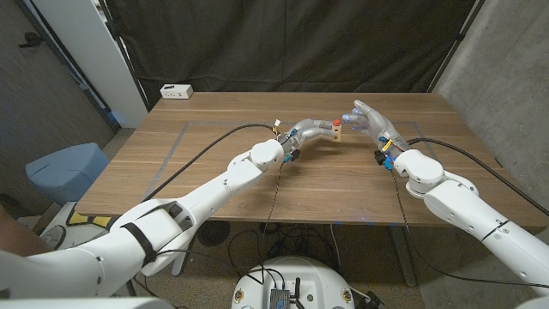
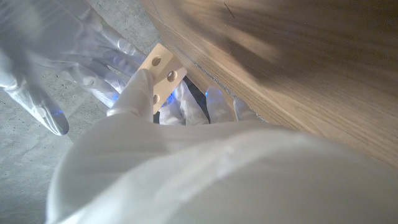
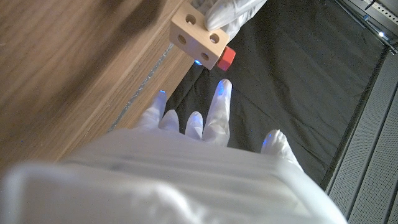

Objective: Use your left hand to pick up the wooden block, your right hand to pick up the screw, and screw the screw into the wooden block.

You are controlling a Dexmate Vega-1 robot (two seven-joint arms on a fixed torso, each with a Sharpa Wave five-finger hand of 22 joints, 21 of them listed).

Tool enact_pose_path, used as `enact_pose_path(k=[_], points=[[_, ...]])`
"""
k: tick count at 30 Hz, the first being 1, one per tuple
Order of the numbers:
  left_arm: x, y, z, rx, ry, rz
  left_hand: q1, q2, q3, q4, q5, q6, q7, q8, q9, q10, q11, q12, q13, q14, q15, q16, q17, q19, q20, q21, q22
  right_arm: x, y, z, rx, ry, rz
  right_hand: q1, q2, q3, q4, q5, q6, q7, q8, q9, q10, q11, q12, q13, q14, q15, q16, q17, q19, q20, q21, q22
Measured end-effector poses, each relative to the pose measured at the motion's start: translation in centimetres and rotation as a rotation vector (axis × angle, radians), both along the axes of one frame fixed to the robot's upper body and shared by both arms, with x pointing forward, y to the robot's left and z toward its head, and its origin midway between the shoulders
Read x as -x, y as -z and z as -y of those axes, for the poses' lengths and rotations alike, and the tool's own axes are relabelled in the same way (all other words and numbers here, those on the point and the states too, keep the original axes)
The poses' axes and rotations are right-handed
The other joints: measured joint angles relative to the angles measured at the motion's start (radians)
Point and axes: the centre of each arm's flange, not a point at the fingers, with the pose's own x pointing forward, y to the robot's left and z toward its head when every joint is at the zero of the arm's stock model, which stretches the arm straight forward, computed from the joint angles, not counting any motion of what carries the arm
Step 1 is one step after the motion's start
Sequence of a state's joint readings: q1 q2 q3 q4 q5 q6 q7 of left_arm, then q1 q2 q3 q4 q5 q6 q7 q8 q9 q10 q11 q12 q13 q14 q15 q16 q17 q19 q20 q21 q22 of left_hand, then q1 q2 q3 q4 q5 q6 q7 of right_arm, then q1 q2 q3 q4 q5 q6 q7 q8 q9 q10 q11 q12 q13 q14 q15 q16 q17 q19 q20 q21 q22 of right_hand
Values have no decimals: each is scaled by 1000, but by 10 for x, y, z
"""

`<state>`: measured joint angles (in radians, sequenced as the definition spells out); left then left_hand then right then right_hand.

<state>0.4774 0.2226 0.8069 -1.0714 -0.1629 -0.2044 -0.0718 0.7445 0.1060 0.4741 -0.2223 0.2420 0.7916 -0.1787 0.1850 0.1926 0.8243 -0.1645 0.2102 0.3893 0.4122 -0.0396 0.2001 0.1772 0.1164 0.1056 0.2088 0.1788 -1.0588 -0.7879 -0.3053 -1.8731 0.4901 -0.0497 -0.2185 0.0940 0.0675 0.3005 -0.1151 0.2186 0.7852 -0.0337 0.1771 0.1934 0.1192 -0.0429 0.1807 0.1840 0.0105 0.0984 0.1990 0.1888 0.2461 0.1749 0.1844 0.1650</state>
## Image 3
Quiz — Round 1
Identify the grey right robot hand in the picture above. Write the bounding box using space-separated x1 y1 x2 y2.
0 78 349 224

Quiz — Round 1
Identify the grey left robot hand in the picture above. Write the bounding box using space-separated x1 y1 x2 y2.
191 0 268 43

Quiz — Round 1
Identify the small wooden block with holes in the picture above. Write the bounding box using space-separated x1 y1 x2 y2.
169 1 230 71

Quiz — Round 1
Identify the red-headed wooden screw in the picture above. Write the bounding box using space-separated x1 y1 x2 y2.
216 45 237 72

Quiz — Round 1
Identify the black backdrop curtain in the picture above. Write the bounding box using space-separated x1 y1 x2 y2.
164 0 389 187

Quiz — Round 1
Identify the grey tape outline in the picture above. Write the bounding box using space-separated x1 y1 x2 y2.
108 42 175 132

